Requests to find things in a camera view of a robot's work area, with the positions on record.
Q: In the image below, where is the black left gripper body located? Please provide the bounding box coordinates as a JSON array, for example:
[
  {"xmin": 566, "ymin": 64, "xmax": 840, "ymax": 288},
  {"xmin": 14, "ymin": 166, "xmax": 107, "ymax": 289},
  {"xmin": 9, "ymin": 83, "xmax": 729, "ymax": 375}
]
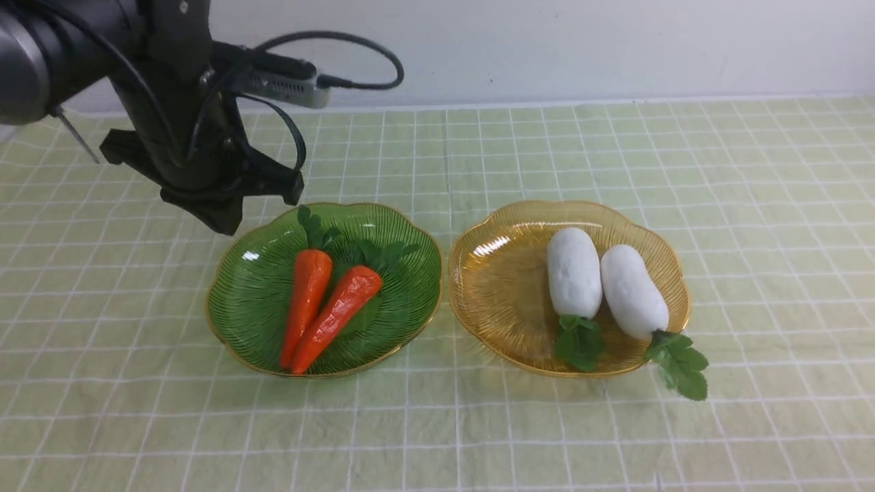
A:
[{"xmin": 100, "ymin": 68, "xmax": 267, "ymax": 203}]

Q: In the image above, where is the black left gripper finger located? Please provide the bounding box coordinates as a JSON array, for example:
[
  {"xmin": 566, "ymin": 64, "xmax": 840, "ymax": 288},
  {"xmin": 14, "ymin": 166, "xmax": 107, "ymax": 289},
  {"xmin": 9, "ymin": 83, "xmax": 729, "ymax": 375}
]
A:
[
  {"xmin": 161, "ymin": 188, "xmax": 243, "ymax": 236},
  {"xmin": 243, "ymin": 159, "xmax": 304, "ymax": 206}
]

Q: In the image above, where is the small orange toy carrot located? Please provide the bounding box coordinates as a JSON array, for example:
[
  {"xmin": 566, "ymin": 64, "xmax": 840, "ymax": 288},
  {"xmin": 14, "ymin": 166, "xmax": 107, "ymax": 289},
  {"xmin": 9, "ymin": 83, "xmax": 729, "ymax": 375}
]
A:
[{"xmin": 280, "ymin": 205, "xmax": 340, "ymax": 372}]

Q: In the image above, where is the large orange toy carrot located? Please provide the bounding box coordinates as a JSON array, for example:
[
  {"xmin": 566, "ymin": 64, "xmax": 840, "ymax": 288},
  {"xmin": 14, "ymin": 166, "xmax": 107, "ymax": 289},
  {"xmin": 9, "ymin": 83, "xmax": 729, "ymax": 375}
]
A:
[{"xmin": 290, "ymin": 239, "xmax": 420, "ymax": 376}]

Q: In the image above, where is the white toy radish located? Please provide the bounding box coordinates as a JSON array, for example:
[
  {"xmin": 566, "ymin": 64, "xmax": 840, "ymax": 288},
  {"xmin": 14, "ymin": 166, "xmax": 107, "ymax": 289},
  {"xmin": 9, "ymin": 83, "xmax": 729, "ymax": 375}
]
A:
[
  {"xmin": 547, "ymin": 228, "xmax": 604, "ymax": 372},
  {"xmin": 600, "ymin": 244, "xmax": 709, "ymax": 401}
]

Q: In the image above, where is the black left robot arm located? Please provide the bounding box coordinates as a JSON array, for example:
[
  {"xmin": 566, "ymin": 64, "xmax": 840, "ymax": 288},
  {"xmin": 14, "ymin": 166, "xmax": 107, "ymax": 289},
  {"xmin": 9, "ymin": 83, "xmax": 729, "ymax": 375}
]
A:
[{"xmin": 2, "ymin": 1, "xmax": 315, "ymax": 228}]

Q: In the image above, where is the green glass plate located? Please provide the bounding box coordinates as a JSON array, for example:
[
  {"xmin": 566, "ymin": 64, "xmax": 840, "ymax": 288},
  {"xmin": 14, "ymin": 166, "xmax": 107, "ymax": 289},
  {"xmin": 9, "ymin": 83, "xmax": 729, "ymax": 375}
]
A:
[{"xmin": 206, "ymin": 203, "xmax": 442, "ymax": 378}]

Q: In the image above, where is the green checkered tablecloth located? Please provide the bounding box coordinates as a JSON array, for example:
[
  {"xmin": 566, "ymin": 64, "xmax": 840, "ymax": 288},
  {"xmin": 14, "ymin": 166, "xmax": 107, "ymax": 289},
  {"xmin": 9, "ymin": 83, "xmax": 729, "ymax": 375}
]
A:
[{"xmin": 1, "ymin": 96, "xmax": 874, "ymax": 491}]

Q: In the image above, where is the amber glass plate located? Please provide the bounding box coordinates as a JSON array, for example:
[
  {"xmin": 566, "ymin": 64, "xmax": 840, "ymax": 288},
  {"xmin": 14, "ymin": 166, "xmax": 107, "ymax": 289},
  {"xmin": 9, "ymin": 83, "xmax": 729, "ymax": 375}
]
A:
[{"xmin": 448, "ymin": 200, "xmax": 692, "ymax": 378}]

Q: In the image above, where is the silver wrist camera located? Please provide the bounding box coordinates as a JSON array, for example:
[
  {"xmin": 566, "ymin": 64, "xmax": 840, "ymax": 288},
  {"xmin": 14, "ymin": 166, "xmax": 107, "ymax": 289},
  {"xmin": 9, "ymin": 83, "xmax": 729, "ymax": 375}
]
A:
[{"xmin": 212, "ymin": 41, "xmax": 332, "ymax": 110}]

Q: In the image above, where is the black camera cable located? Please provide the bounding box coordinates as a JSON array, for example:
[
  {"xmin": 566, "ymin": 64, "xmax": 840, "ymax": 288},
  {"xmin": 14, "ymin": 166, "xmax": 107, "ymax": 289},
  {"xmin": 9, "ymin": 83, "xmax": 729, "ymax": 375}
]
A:
[{"xmin": 185, "ymin": 30, "xmax": 405, "ymax": 172}]

